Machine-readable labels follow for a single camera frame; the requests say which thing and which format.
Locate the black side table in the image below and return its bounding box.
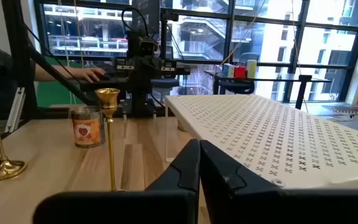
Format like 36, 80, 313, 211
203, 70, 332, 110

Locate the blue and white box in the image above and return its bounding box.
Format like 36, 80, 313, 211
222, 63, 236, 78

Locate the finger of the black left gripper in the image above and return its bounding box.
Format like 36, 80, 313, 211
145, 62, 157, 91
134, 62, 145, 91

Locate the green screen panel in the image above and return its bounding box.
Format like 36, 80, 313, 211
35, 55, 85, 108

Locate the pale green carton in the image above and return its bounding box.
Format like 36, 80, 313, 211
246, 58, 258, 78

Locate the black office chair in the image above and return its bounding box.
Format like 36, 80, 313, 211
214, 52, 260, 95

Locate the black rig frame post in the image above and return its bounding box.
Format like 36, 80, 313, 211
1, 0, 39, 121

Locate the person's hand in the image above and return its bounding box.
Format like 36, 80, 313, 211
68, 67, 106, 84

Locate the red box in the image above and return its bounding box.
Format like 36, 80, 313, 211
234, 65, 247, 79

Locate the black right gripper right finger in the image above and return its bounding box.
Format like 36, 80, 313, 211
200, 139, 358, 224

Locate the black keyboard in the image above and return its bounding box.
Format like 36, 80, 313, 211
67, 74, 119, 93

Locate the orange-labelled candle tin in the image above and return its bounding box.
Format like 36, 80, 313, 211
70, 105, 105, 149

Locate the white perforated metal shelf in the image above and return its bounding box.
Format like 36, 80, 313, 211
165, 94, 358, 190

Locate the brass candlestick holder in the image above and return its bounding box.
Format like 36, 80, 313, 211
94, 88, 127, 192
0, 90, 28, 182

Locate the person's forearm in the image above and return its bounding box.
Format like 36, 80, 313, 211
34, 63, 74, 82

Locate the black diagonal frame brace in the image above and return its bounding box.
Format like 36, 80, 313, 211
23, 23, 101, 106

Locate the silver aluminium extrusion bar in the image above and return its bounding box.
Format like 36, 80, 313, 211
4, 86, 27, 134

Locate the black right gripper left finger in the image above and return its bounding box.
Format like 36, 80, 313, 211
32, 138, 201, 224

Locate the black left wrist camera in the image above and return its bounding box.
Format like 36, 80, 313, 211
136, 36, 160, 59

